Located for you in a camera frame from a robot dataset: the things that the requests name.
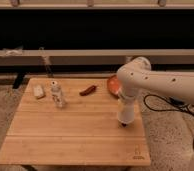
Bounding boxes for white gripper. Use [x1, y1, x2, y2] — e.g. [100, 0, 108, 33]
[118, 87, 139, 104]

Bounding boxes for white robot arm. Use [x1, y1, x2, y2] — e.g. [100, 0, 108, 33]
[116, 57, 194, 124]

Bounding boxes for orange bowl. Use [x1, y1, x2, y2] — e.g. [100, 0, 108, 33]
[107, 75, 120, 98]

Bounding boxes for blue power adapter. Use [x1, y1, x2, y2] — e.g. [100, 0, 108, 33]
[169, 98, 188, 107]

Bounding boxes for red chili pepper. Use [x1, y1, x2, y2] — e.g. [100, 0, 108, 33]
[79, 85, 97, 96]

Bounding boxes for wooden table board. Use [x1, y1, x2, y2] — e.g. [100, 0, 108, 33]
[0, 78, 151, 166]

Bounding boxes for clear plastic bottle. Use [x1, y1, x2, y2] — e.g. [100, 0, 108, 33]
[51, 81, 66, 108]

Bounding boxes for pale sponge block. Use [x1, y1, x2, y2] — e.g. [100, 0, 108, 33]
[33, 85, 45, 99]

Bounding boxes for black cable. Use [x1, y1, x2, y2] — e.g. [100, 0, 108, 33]
[143, 94, 194, 151]

